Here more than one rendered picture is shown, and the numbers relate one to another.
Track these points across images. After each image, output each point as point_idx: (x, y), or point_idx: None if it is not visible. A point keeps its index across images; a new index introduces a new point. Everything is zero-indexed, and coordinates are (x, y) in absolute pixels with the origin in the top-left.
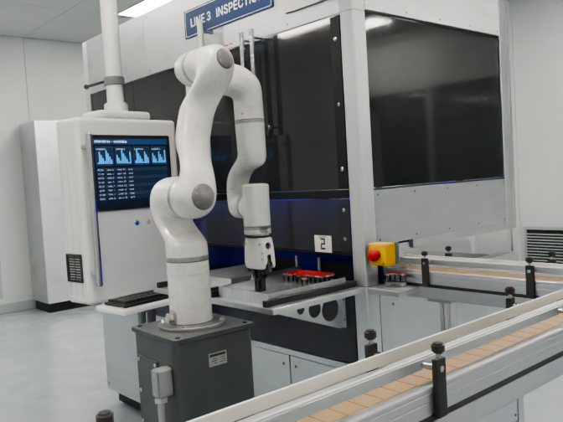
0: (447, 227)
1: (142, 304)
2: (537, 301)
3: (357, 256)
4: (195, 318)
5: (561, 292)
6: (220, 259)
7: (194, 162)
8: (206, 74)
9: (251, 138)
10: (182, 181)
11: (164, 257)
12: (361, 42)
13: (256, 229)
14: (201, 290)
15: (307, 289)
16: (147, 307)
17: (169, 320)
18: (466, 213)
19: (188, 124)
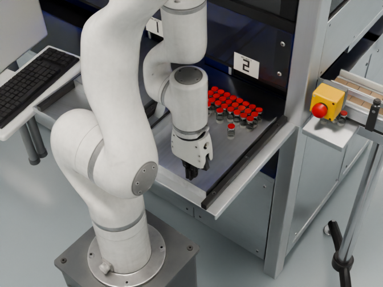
0: (382, 5)
1: (18, 114)
2: None
3: (293, 96)
4: (137, 266)
5: None
6: (88, 5)
7: (126, 133)
8: (137, 8)
9: (191, 35)
10: (113, 170)
11: (20, 18)
12: None
13: (193, 134)
14: (141, 243)
15: (241, 156)
16: (27, 118)
17: (106, 273)
18: None
19: (106, 74)
